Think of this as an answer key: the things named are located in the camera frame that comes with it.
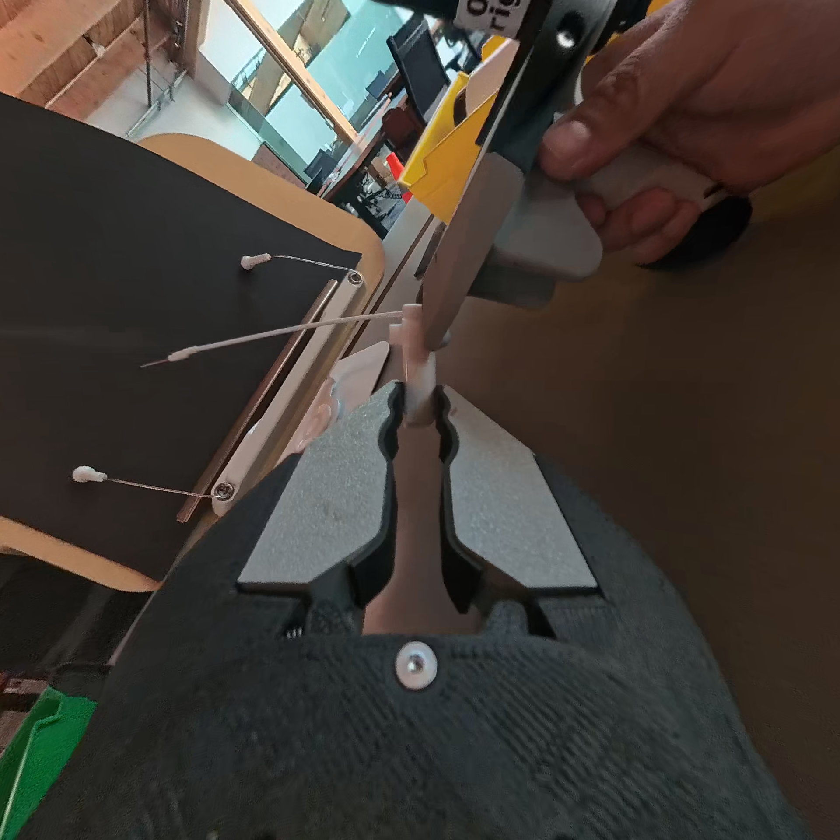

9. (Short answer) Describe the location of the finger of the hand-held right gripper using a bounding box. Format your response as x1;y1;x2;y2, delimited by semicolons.
469;36;522;144
420;147;527;350

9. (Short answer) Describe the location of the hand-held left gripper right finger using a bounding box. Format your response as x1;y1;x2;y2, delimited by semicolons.
434;386;599;614

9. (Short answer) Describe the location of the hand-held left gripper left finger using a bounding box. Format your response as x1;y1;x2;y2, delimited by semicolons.
238;382;403;608

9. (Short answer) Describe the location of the yellow plastic bin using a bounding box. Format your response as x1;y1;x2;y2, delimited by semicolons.
399;38;506;225

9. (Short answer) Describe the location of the large green plastic bin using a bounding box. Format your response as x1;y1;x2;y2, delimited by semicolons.
0;686;99;840

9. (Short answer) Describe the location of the person's right hand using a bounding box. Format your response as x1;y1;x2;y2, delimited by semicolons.
538;0;840;266

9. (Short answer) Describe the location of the black office chair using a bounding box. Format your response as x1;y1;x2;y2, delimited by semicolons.
386;14;454;126

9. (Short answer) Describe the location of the dark red chair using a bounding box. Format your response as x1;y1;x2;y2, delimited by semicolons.
382;106;426;158

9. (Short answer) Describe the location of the black wooden book stand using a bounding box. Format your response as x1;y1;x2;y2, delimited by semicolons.
0;92;396;595

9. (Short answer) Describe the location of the wooden window post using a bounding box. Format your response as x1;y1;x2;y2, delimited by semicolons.
223;0;361;147

